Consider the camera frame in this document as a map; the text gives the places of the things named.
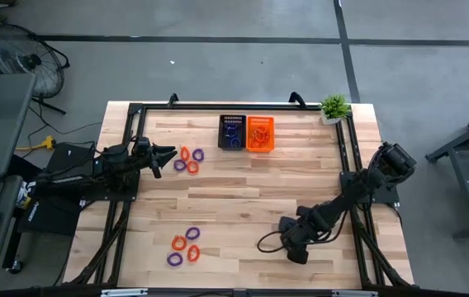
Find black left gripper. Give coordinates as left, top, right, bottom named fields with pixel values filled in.
left=133, top=143, right=178, bottom=179

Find black plastic basket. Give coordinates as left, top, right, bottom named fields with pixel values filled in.
left=217, top=114, right=248, bottom=151

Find black flat box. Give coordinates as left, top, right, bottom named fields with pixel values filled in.
left=45, top=142, right=97, bottom=177

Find orange plastic basket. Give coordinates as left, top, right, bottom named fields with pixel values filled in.
left=245, top=115, right=276, bottom=153

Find yellow power plug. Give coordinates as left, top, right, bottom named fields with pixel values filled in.
left=14, top=135, right=57, bottom=152

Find black fabric bag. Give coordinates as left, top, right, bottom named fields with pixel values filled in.
left=18, top=192, right=83, bottom=238

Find small green potted plant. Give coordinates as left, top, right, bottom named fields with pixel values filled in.
left=319, top=93, right=352, bottom=126

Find black floor fan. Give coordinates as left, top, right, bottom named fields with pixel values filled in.
left=0, top=22, right=71, bottom=116

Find black desk leg caster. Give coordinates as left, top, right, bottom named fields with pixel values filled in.
left=6, top=259, right=24, bottom=276

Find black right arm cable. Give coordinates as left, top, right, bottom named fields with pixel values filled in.
left=256, top=229, right=301, bottom=254

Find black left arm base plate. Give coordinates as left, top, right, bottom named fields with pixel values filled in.
left=78, top=168, right=141, bottom=203

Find black aluminium frame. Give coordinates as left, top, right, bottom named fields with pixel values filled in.
left=63, top=101, right=416, bottom=297

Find silver frame bracket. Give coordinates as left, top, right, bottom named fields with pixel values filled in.
left=101, top=288, right=149, bottom=297
left=332, top=290, right=379, bottom=297

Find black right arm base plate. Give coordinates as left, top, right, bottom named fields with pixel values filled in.
left=339, top=170, right=400, bottom=205

